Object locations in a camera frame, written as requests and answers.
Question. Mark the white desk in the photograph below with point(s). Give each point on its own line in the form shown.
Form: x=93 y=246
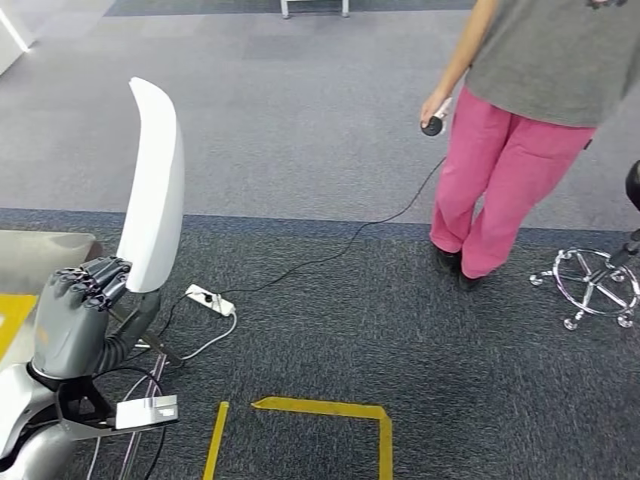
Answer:
x=285 y=8

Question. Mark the yellow floor tape square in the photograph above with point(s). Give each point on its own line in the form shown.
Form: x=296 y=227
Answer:
x=385 y=437

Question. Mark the white curved car body part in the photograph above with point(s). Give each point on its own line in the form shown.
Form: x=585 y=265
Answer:
x=155 y=192

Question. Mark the person's forearm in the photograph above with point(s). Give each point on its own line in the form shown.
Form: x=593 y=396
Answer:
x=465 y=53

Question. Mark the person's hand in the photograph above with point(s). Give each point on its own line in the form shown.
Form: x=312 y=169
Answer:
x=434 y=106

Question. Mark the dark metal bar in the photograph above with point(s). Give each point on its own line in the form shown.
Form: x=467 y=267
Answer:
x=164 y=351

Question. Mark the person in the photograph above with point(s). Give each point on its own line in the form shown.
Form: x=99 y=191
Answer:
x=525 y=166

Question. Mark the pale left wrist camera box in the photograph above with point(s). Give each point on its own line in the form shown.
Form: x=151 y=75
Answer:
x=145 y=412

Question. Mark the black and white hand controller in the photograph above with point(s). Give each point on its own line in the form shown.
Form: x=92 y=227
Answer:
x=432 y=126

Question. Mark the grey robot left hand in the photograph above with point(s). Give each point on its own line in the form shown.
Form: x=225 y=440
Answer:
x=65 y=331

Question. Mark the white power strip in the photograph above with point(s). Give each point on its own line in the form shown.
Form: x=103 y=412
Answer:
x=210 y=300

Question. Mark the black stool with chrome base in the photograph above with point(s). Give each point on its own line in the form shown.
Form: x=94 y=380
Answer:
x=634 y=189

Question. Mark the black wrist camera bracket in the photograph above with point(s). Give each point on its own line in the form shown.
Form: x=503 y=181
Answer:
x=80 y=404

